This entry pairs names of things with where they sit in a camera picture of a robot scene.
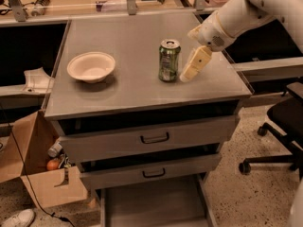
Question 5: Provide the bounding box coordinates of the grey drawer cabinet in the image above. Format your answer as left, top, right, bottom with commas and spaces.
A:
44, 10, 253, 227

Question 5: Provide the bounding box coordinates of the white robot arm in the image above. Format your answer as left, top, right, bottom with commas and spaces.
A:
180, 0, 303, 82

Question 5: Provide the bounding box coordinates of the green soda can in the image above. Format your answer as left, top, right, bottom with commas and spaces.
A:
158, 39, 181, 82

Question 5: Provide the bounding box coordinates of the grey top drawer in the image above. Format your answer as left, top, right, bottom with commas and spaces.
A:
59, 115, 240, 163

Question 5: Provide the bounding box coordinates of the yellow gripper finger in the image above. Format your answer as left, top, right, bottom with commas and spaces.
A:
187, 26, 202, 43
179, 45, 212, 82

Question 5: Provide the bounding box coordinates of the grey middle drawer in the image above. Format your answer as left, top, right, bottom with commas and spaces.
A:
80, 153, 222, 190

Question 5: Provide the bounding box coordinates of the white bottle in box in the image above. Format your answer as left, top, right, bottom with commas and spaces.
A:
47, 142, 62, 158

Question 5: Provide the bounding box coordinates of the black white handheld tool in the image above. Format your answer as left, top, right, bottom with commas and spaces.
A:
31, 0, 50, 16

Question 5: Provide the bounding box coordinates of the black floor cable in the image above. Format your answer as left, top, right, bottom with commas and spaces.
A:
0, 104, 76, 227

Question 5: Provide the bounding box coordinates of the white sneaker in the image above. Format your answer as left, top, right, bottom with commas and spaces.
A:
0, 209, 35, 227

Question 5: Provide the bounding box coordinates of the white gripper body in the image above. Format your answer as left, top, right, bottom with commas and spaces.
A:
198, 11, 236, 52

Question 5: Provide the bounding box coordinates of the black office chair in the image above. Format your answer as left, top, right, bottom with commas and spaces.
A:
239, 82, 303, 179

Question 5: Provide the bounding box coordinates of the grey bottom drawer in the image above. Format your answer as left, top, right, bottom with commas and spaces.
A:
100, 174, 218, 227

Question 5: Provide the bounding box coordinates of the grey drawer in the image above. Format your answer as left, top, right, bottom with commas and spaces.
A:
100, 174, 218, 227
80, 153, 222, 190
59, 115, 240, 163

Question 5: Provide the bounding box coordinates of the white paper bowl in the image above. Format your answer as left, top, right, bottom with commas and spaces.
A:
66, 52, 116, 83

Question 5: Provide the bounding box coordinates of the brown cardboard box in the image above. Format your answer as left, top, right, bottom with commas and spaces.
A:
0, 111, 88, 208

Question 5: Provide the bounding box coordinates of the white plastic bracket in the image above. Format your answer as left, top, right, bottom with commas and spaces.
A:
22, 67, 54, 95

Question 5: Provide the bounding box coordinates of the orange fruit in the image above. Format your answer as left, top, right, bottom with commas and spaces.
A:
46, 158, 60, 171

